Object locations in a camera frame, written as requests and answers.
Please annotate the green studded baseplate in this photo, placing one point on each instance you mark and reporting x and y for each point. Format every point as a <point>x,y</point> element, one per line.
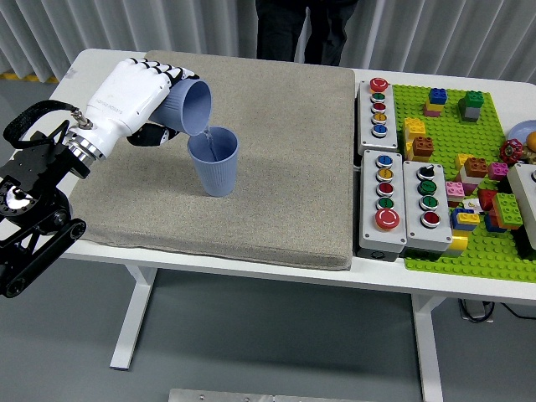
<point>452,138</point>

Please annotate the blue ribbed plastic cup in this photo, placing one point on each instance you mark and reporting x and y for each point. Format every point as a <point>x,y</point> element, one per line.
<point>215,176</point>
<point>184,104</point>

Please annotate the four-button box with black switch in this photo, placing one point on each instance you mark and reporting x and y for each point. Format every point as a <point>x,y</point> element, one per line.
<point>412,209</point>

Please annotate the small table sticker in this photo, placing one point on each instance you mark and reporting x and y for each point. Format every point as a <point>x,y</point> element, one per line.
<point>71,74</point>

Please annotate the brown toy brick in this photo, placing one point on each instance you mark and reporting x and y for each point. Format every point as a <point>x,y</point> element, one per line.
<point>423,148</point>

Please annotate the green grey brick stack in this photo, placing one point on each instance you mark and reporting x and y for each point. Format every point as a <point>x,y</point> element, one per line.
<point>471,106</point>

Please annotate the red valve wheel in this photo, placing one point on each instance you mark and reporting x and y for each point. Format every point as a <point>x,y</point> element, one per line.
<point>511,151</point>

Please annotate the white box with black base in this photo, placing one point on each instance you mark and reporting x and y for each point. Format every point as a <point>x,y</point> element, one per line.
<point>525,188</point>

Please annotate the red toy brick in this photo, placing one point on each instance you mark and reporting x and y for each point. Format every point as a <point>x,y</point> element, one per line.
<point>487,199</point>

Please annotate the grey-brown fabric mat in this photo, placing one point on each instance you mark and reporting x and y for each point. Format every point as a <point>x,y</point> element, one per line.
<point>272,159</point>

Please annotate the yellow cylinder brick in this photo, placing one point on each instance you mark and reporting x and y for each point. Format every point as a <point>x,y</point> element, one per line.
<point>457,245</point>

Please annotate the pink toy brick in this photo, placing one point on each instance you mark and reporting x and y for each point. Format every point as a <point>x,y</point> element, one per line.
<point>455,190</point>

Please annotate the brown yellow white brick stack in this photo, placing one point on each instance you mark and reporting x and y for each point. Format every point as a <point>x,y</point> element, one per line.
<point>475,167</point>

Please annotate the green orange brick stack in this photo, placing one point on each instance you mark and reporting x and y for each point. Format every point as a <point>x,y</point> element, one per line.
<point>506,209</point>

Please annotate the light blue plate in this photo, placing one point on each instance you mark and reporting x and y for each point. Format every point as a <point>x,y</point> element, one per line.
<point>519,130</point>

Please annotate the person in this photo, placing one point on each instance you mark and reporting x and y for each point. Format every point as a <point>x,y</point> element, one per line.
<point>280,33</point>

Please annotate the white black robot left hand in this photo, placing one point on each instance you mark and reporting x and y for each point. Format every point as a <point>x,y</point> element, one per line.
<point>125,96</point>

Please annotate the blue yellow pink brick stack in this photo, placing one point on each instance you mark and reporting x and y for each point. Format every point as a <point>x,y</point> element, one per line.
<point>435,102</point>

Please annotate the white table leg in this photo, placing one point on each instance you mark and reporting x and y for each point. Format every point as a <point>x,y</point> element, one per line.
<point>427,347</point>
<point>134,318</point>

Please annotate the five-button box without rim screws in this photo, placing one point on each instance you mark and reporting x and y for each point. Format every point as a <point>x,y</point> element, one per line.
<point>389,138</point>

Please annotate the five-button box with rim screws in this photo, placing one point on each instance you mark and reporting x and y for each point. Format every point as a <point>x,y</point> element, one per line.
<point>368,209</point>

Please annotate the magenta toy brick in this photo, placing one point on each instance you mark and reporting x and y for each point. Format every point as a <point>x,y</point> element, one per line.
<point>497,171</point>

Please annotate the orange fruit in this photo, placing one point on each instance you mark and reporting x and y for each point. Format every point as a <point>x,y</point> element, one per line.
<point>532,141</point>

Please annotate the white pleated curtain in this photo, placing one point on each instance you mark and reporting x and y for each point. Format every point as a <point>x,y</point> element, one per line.
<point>125,25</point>

